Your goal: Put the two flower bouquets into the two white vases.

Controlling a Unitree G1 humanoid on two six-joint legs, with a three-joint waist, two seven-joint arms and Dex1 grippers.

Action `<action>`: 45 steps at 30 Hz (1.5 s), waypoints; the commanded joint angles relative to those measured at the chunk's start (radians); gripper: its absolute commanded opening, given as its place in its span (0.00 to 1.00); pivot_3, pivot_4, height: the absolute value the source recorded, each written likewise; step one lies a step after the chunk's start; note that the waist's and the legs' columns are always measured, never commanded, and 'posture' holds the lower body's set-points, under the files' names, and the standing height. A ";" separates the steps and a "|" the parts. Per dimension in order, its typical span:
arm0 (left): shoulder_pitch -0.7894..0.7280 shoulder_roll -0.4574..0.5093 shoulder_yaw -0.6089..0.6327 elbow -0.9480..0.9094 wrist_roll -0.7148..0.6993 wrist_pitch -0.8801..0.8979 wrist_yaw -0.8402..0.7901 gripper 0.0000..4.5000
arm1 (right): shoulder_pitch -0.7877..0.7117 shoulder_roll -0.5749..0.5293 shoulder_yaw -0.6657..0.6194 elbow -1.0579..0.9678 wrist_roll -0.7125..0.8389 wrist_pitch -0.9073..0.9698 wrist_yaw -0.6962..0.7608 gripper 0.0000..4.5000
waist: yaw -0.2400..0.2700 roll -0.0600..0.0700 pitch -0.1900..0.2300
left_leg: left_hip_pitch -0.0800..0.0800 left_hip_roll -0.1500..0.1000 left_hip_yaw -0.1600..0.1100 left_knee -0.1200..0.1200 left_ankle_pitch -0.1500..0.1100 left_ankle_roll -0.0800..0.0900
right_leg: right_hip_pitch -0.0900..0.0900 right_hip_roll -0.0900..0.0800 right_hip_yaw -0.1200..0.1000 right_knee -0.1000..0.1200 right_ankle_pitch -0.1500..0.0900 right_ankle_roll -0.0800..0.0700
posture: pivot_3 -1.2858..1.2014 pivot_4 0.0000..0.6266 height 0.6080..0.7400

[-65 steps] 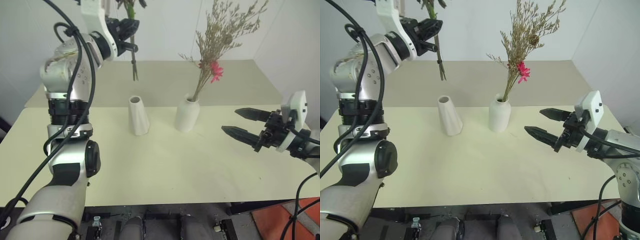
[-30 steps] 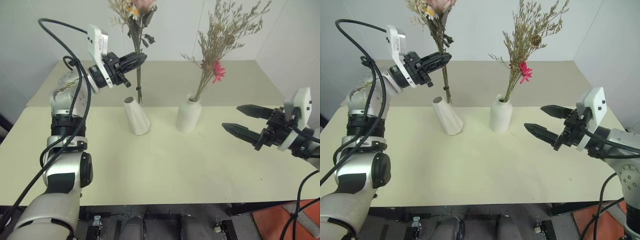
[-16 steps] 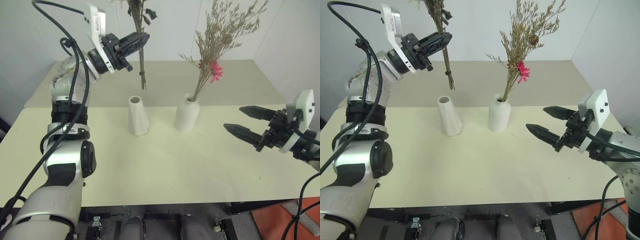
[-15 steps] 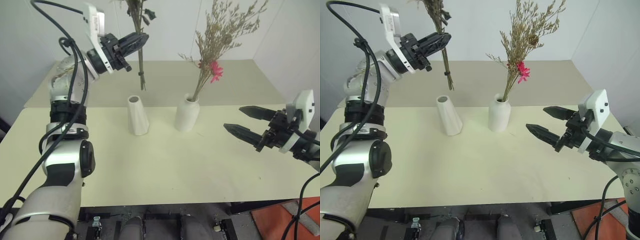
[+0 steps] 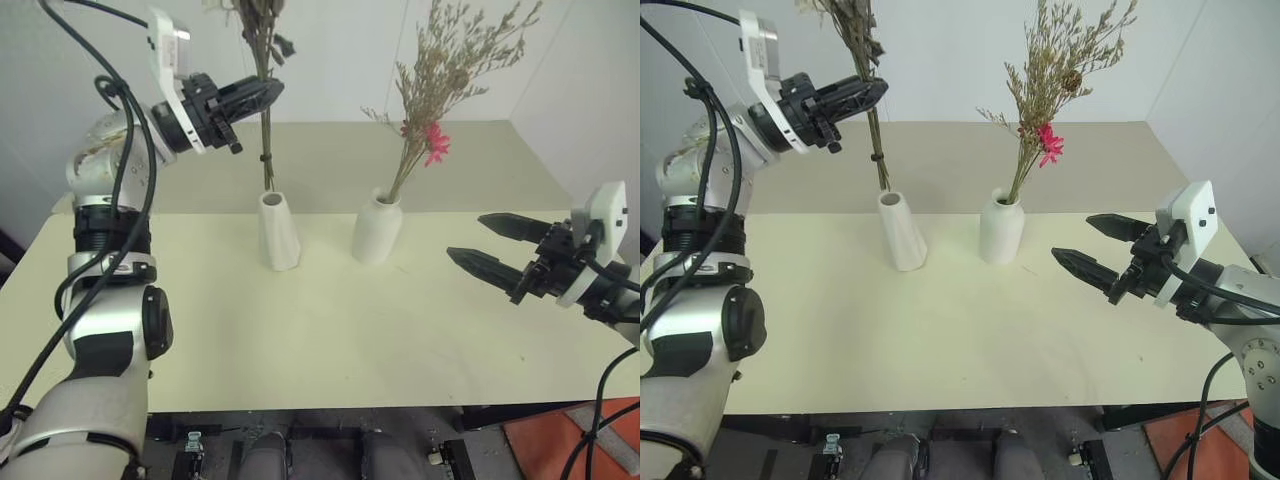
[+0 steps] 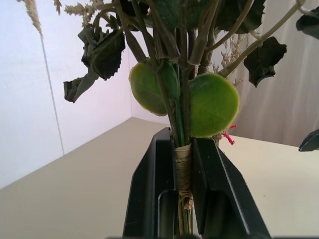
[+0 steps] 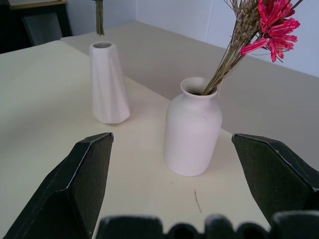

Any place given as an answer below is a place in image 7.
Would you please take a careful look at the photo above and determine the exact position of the white round-shouldered ceramic vase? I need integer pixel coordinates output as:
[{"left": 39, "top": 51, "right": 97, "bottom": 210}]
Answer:
[{"left": 164, "top": 77, "right": 223, "bottom": 177}]

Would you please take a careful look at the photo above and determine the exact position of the dried green stem bouquet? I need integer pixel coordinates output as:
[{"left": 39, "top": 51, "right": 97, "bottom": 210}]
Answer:
[{"left": 92, "top": 0, "right": 105, "bottom": 37}]

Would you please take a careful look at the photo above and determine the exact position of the red flower dried grass bouquet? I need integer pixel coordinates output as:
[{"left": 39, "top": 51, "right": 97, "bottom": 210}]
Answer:
[{"left": 201, "top": 0, "right": 301, "bottom": 96}]

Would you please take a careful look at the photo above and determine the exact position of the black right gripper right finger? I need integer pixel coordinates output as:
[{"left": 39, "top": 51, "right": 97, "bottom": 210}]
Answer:
[{"left": 231, "top": 133, "right": 319, "bottom": 226}]

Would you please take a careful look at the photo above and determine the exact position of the white twisted faceted vase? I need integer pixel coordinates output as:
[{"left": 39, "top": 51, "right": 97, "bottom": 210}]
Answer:
[{"left": 89, "top": 41, "right": 131, "bottom": 124}]

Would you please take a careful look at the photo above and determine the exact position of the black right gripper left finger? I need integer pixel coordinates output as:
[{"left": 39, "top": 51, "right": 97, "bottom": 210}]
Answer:
[{"left": 3, "top": 132, "right": 115, "bottom": 239}]

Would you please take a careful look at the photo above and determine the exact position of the dark chair with wooden desk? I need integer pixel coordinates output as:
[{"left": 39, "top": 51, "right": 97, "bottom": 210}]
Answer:
[{"left": 0, "top": 0, "right": 73, "bottom": 55}]

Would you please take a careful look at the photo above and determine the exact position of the loose dried grass stem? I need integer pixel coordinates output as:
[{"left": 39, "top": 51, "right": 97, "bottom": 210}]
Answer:
[{"left": 193, "top": 190, "right": 202, "bottom": 214}]

